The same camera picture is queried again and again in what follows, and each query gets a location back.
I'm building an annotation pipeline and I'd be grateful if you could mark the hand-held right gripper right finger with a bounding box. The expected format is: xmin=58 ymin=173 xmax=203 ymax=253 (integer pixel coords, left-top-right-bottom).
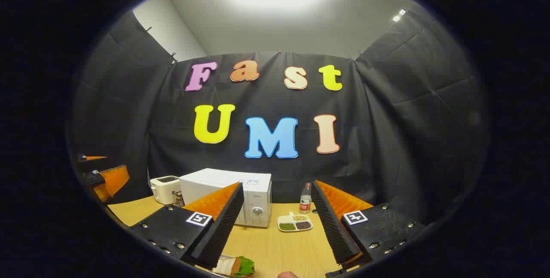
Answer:
xmin=310 ymin=179 xmax=426 ymax=266

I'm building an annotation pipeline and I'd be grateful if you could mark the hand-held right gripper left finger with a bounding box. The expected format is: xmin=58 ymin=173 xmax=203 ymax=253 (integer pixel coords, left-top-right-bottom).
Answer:
xmin=129 ymin=181 xmax=244 ymax=270

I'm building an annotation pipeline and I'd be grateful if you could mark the toast and lettuce sandwich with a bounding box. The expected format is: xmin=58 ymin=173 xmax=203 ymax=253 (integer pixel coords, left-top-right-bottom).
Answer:
xmin=213 ymin=256 xmax=255 ymax=278

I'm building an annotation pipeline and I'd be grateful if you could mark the white microwave oven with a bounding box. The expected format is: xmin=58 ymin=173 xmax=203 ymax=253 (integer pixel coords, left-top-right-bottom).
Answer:
xmin=179 ymin=168 xmax=272 ymax=228

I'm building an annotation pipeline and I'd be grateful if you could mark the red label water bottle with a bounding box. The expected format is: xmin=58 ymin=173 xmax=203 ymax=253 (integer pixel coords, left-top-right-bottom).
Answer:
xmin=299 ymin=182 xmax=312 ymax=214

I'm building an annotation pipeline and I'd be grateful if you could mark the white divided dish of beans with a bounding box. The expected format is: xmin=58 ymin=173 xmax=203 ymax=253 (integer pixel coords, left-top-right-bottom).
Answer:
xmin=277 ymin=212 xmax=313 ymax=232

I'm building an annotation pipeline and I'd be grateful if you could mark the white toaster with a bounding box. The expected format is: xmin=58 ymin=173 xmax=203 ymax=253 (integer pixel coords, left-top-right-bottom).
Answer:
xmin=150 ymin=176 xmax=181 ymax=205

